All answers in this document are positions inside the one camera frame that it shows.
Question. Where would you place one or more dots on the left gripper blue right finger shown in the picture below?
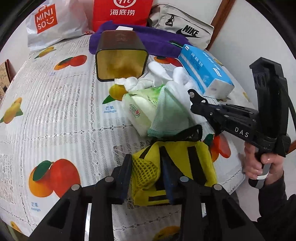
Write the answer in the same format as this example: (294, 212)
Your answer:
(181, 190)

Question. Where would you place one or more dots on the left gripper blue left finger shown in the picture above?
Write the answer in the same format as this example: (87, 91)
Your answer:
(111, 190)

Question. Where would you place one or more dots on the yellow black mesh pouch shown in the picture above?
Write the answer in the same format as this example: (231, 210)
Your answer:
(157, 169)

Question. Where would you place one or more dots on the white sponge block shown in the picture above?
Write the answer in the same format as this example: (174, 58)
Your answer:
(124, 28)

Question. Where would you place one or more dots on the dark right sleeve forearm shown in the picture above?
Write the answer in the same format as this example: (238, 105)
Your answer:
(277, 212)

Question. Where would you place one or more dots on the green soft tissue pack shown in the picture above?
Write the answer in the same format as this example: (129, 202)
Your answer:
(140, 108)

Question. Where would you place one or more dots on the person's right hand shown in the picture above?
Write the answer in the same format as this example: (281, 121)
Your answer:
(253, 168)

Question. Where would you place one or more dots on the blue tissue box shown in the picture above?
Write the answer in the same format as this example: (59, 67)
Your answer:
(211, 79)

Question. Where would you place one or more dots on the fruit print lace tablecloth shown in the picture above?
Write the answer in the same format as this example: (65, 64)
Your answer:
(66, 114)

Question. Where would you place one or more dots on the white glove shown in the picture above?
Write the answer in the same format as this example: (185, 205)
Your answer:
(179, 85)

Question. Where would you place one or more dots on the green sachet packet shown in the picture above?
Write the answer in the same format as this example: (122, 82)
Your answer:
(176, 44)

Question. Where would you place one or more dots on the dark green tea tin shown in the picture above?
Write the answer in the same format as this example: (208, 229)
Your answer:
(120, 54)

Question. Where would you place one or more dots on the purple towel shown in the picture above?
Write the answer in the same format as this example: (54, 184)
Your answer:
(156, 41)

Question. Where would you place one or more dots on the beige Nike waist bag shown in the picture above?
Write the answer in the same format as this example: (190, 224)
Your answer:
(171, 19)

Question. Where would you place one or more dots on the red Haidilao paper bag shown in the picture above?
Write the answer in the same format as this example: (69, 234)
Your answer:
(128, 12)

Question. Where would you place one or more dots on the white Miniso plastic bag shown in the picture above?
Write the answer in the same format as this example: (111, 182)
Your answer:
(54, 21)

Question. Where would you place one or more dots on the brown wooden door frame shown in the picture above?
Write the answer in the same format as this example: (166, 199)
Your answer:
(220, 18)

